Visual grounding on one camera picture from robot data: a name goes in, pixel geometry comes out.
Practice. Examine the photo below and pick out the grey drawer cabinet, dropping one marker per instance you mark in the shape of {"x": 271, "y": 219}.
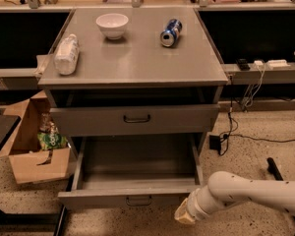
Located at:
{"x": 137, "y": 70}

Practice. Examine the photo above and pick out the brown cardboard box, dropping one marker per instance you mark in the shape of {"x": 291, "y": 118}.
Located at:
{"x": 31, "y": 163}

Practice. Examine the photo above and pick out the white ceramic bowl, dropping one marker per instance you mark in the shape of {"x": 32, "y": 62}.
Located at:
{"x": 112, "y": 25}

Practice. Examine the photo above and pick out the clear plastic water bottle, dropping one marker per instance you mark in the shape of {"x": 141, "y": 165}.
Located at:
{"x": 66, "y": 55}

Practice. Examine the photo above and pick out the blue soda can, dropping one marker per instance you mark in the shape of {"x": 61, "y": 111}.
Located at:
{"x": 171, "y": 33}

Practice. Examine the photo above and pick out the white power strip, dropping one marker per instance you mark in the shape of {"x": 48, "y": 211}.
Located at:
{"x": 277, "y": 64}

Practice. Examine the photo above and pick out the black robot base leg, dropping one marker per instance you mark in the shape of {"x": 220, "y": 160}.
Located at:
{"x": 272, "y": 169}

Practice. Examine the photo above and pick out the black left base leg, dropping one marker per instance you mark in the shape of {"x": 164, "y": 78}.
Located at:
{"x": 63, "y": 212}

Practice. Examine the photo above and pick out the green snack bag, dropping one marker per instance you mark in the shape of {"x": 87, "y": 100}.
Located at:
{"x": 51, "y": 141}

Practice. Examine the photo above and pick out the black power adapter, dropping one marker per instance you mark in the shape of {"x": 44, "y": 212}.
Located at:
{"x": 214, "y": 142}

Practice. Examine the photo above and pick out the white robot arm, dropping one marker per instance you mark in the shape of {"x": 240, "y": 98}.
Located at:
{"x": 224, "y": 190}

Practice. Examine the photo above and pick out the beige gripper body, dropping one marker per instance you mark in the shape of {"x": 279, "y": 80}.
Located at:
{"x": 193, "y": 206}

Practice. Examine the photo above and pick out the black small device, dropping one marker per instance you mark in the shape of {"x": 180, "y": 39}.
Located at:
{"x": 243, "y": 64}

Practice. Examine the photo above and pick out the grey drawer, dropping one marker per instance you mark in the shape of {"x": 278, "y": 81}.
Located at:
{"x": 135, "y": 171}
{"x": 135, "y": 120}

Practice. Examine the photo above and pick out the grey top drawer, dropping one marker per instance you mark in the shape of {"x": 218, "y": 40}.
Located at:
{"x": 135, "y": 120}

